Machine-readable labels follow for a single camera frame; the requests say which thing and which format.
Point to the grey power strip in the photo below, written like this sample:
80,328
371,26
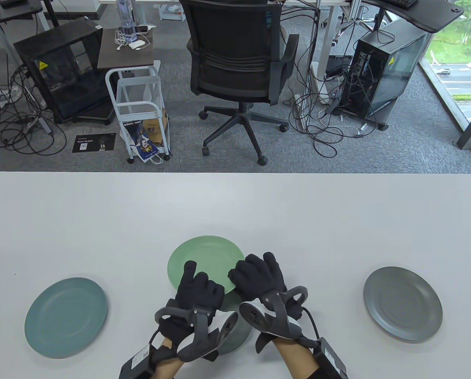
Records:
40,124

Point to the clear water bottle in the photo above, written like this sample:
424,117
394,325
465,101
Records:
125,19

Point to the dark desk with white legs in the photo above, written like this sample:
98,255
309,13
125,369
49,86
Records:
14,14

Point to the black keyboard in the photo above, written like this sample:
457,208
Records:
403,3

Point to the smartphone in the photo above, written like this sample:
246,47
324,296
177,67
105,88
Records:
142,28

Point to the blue printed bag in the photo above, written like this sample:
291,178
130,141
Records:
142,144

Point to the grey plate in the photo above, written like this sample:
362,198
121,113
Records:
403,304
239,335

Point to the person's left hand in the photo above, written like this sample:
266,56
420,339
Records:
199,292

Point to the grey right hand controller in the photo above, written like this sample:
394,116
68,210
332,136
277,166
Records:
274,319

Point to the person's right forearm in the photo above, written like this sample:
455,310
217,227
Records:
294,359

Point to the dark wooden side table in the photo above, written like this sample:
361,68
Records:
124,55

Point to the black leaflet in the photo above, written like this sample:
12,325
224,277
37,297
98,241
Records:
93,143

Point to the green plate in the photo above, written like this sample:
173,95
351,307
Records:
203,256

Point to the grey left hand controller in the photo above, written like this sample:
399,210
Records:
199,339

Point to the teal plate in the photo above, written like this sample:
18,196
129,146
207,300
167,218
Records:
65,318

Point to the grey hand controller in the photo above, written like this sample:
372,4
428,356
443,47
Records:
199,339
274,319

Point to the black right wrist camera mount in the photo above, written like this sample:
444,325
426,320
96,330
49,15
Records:
332,359

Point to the black office chair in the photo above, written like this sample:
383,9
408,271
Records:
235,35

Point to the glass window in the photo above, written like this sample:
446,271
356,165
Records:
456,51

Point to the white plastic basket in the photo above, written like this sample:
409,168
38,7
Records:
174,12

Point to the black computer tower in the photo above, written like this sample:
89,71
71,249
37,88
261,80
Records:
381,63

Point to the brown paper bag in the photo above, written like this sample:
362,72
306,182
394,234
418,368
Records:
154,128

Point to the black curved desk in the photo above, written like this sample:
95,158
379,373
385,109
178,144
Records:
428,14

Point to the person's right hand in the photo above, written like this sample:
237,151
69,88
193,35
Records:
259,276

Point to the white rolling cart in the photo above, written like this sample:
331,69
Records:
138,106

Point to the person's left forearm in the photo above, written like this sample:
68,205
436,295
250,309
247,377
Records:
168,369

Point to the black glass computer case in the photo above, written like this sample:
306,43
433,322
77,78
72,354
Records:
61,71

